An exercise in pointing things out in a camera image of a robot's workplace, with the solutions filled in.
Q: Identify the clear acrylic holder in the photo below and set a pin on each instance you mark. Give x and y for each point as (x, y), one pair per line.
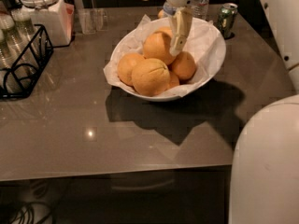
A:
(92, 20)

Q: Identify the white ceramic bowl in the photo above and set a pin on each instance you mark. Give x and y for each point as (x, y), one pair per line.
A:
(215, 47)

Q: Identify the orange behind water bottle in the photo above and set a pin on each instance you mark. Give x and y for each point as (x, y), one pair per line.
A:
(160, 14)

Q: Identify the tall clear water bottle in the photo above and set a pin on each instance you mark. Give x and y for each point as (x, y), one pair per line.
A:
(200, 10)

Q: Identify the front large orange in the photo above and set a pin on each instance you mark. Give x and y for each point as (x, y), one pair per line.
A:
(150, 77)

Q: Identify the white lidded jar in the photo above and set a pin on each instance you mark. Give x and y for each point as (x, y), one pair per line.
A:
(57, 17)

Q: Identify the small water bottle white cap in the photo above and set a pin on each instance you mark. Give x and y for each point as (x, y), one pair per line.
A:
(168, 10)

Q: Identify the small lower orange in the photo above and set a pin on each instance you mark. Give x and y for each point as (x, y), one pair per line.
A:
(171, 80)

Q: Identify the green soda can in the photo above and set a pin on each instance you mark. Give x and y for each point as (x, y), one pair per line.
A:
(226, 19)

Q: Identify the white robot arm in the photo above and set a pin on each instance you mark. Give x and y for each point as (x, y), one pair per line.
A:
(264, 187)

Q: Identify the black wire cup rack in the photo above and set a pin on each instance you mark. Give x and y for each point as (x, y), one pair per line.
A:
(42, 49)

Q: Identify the clear plastic cup stack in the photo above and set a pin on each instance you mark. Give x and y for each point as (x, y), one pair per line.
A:
(17, 64)

